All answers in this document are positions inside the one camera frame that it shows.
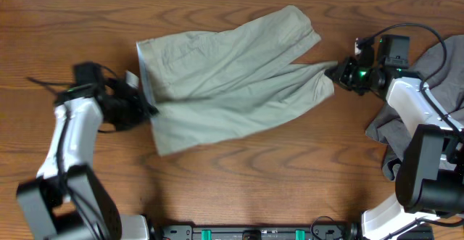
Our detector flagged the khaki green shorts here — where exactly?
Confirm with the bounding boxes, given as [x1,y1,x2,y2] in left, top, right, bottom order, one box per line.
[136,6,335,156]

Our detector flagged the grey garment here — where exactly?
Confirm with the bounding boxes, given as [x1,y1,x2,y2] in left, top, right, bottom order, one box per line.
[365,35,463,181]

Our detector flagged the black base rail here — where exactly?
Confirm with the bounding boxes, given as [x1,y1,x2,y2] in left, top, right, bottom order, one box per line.
[151,216,363,240]

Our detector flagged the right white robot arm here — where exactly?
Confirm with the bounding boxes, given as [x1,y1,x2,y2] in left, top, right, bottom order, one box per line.
[324,57,463,239]

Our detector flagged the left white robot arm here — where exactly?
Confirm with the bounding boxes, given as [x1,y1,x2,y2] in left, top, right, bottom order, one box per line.
[16,78,156,239]

